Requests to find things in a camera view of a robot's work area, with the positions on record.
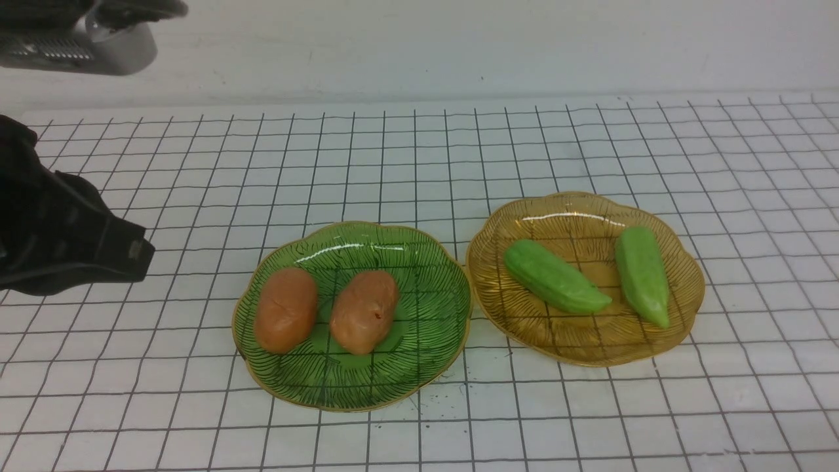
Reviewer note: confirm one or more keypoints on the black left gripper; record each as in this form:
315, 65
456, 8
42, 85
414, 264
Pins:
103, 247

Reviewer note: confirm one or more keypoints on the brown potato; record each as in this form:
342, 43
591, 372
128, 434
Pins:
363, 312
287, 310

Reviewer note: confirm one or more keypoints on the green okra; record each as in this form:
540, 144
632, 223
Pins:
642, 275
552, 279

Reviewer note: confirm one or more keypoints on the green glass plate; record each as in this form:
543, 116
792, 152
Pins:
431, 318

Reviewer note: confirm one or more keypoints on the amber glass plate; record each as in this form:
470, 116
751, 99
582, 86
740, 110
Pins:
582, 229

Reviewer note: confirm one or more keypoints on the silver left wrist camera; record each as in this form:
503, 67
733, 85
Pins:
92, 37

